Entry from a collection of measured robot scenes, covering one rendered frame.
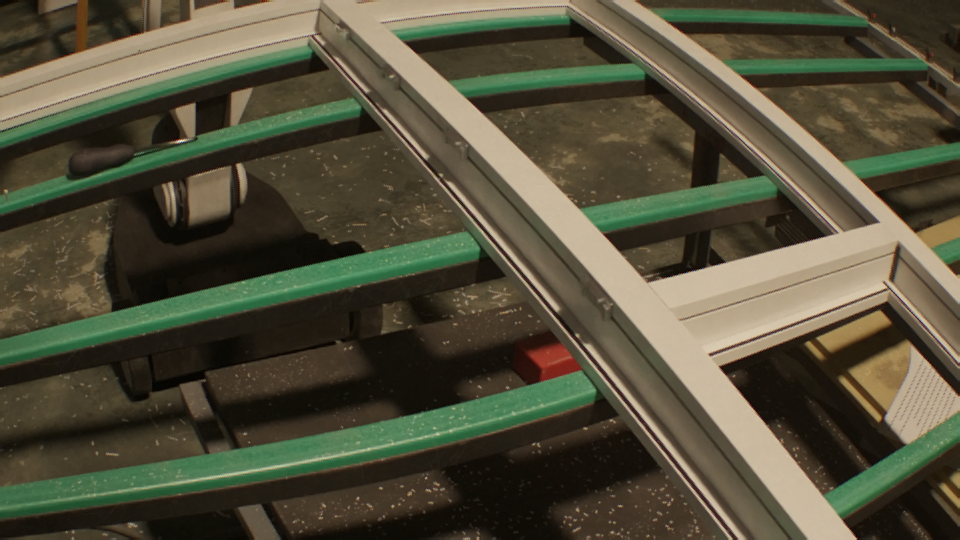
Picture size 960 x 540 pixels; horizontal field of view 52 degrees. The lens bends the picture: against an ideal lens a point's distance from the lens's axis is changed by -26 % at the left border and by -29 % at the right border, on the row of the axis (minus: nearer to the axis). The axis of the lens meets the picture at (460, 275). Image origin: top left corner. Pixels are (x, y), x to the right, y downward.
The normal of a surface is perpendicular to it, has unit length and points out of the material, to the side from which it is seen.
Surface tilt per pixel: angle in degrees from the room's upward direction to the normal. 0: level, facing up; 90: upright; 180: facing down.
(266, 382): 0
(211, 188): 90
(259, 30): 90
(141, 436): 0
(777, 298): 90
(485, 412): 0
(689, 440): 90
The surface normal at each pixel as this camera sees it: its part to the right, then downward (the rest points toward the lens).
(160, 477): 0.04, -0.84
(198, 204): 0.46, 0.50
